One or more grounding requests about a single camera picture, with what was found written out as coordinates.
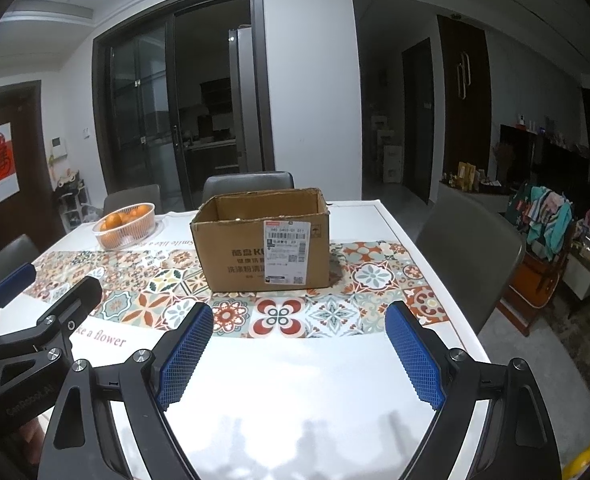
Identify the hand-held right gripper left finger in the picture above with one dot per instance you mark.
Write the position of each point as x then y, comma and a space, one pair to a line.
185, 355

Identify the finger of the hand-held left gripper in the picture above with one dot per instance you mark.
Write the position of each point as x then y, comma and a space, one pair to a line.
12, 277
75, 305

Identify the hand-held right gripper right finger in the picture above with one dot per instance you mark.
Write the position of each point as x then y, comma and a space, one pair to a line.
415, 355

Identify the cardboard box with white label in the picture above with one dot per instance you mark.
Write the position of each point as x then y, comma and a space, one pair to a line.
230, 255

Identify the patterned tile table mat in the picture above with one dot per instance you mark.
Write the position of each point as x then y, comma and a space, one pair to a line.
165, 280

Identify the white fruit basket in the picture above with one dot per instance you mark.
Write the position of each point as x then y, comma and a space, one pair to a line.
125, 235

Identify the orange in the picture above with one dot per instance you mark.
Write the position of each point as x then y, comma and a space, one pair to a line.
111, 221
136, 214

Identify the dark door with poster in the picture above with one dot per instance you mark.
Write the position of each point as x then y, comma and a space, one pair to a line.
25, 185

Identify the white storage cart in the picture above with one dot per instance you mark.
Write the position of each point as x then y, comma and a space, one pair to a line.
71, 197

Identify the large grey dining chair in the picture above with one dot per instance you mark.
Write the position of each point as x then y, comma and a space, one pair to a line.
467, 245

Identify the orange wooden chair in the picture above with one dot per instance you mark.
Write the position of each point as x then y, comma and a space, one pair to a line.
530, 280

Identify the pile of colourful clothes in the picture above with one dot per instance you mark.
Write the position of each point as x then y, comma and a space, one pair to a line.
550, 217

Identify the stacked cardboard boxes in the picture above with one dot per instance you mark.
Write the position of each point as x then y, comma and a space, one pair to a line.
389, 152

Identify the glass sliding door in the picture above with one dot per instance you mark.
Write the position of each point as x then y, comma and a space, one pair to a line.
140, 100

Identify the dark cabinet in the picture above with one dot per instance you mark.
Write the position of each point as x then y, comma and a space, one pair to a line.
540, 160

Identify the dark hallway door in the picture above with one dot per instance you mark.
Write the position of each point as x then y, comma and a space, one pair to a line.
417, 120

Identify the dark wooden double door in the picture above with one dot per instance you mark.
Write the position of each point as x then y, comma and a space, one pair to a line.
462, 110

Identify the red and white wall poster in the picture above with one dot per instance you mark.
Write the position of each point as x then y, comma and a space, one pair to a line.
0, 162

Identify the white wall intercom panel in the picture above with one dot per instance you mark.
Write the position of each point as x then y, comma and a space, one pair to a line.
57, 147

